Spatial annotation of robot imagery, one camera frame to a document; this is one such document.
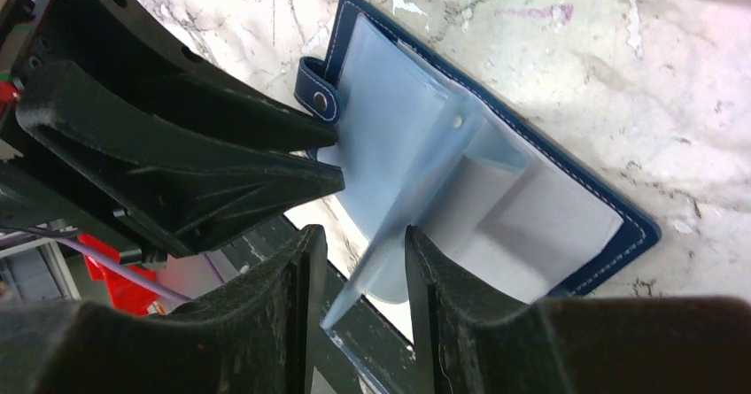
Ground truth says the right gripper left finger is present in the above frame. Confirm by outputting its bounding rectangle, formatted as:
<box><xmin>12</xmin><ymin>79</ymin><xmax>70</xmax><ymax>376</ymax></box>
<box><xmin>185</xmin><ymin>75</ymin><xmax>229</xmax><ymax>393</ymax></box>
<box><xmin>1</xmin><ymin>225</ymin><xmax>327</xmax><ymax>393</ymax></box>

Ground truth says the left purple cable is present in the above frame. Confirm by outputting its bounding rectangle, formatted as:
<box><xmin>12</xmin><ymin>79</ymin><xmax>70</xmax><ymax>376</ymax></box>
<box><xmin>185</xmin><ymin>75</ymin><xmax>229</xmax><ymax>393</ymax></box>
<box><xmin>52</xmin><ymin>236</ymin><xmax>227</xmax><ymax>305</ymax></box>

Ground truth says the navy blue card holder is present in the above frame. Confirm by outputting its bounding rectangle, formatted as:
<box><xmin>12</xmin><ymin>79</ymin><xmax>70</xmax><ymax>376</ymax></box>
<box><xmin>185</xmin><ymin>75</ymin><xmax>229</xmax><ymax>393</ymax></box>
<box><xmin>293</xmin><ymin>0</ymin><xmax>662</xmax><ymax>331</ymax></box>

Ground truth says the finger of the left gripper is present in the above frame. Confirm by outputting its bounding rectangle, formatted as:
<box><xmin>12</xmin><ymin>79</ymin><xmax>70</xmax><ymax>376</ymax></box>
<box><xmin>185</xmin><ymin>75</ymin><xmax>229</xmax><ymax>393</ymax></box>
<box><xmin>23</xmin><ymin>0</ymin><xmax>337</xmax><ymax>152</ymax></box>
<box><xmin>16</xmin><ymin>62</ymin><xmax>345</xmax><ymax>257</ymax></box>

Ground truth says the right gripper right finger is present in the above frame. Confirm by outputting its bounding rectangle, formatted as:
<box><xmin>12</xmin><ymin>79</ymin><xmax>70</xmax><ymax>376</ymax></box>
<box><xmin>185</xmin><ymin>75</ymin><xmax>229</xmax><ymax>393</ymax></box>
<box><xmin>405</xmin><ymin>226</ymin><xmax>750</xmax><ymax>393</ymax></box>

